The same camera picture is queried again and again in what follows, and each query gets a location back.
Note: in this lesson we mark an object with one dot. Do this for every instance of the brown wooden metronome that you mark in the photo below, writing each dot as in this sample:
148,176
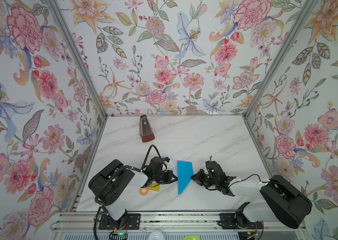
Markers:
146,131

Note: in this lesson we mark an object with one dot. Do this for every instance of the aluminium front rail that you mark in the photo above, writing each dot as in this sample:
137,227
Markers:
182,221

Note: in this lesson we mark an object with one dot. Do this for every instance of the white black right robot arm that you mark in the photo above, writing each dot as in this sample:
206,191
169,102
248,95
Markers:
278,200

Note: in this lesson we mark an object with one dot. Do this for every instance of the right back aluminium corner post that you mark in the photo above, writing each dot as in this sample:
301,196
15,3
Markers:
297,26

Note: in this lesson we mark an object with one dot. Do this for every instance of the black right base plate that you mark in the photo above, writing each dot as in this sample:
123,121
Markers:
231,221

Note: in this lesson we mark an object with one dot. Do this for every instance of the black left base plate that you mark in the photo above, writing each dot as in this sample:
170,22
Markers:
126,222

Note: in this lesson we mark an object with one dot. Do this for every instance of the orange tape roll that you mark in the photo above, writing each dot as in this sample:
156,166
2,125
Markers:
144,192

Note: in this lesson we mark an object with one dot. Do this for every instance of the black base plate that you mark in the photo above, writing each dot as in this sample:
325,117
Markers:
231,221
126,222

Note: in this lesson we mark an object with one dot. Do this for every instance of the blue square paper sheet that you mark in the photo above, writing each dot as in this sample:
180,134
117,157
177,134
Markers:
185,171

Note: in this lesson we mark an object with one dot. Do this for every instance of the yellow block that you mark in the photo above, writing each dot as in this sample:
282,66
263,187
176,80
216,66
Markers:
154,188

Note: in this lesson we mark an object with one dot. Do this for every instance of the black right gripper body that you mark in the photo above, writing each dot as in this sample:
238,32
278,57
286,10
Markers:
204,179

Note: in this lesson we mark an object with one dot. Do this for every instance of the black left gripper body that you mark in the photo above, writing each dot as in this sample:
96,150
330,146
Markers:
162,178

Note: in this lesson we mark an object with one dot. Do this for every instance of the aluminium corner post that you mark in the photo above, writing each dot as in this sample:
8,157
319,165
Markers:
297,26
71,44

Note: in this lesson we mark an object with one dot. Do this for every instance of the left back aluminium corner post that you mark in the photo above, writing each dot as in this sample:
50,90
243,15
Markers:
71,44

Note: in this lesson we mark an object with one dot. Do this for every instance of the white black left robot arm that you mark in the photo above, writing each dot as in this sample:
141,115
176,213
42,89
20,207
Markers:
109,184

